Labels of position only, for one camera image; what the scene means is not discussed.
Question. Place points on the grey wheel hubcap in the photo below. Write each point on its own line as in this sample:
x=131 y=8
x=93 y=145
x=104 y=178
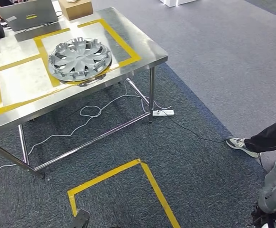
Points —
x=78 y=59

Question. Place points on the stainless steel workbench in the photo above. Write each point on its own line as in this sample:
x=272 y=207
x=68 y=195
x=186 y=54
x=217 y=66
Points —
x=138 y=41

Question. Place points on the white power strip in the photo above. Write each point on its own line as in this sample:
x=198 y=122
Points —
x=164 y=113

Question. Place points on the white light-strip platform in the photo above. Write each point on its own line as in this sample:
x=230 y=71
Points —
x=176 y=2

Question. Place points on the brown cardboard box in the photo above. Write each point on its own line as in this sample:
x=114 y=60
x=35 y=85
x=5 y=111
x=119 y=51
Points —
x=76 y=11

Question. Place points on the grey laptop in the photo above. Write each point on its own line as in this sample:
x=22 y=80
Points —
x=28 y=14

